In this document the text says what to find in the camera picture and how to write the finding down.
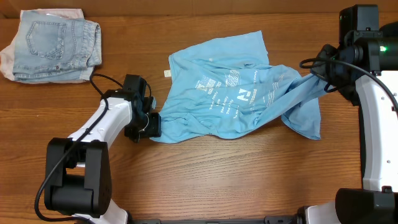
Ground black t-shirt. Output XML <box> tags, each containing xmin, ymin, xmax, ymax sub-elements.
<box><xmin>358</xmin><ymin>22</ymin><xmax>397</xmax><ymax>178</ymax></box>

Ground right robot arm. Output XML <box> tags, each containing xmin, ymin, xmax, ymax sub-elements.
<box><xmin>296</xmin><ymin>19</ymin><xmax>397</xmax><ymax>223</ymax></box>

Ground light blue printed t-shirt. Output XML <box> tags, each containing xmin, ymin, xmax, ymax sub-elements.
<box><xmin>157</xmin><ymin>31</ymin><xmax>326</xmax><ymax>144</ymax></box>

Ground folded pale pink garment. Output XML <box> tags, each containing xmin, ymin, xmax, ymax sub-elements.
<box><xmin>1</xmin><ymin>8</ymin><xmax>89</xmax><ymax>84</ymax></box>

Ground folded light denim shorts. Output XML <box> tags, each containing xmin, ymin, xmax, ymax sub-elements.
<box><xmin>12</xmin><ymin>11</ymin><xmax>102</xmax><ymax>83</ymax></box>

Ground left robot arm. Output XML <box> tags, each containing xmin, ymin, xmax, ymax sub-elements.
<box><xmin>38</xmin><ymin>89</ymin><xmax>161</xmax><ymax>223</ymax></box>

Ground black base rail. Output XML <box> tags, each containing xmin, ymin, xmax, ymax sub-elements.
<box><xmin>129</xmin><ymin>215</ymin><xmax>305</xmax><ymax>224</ymax></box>

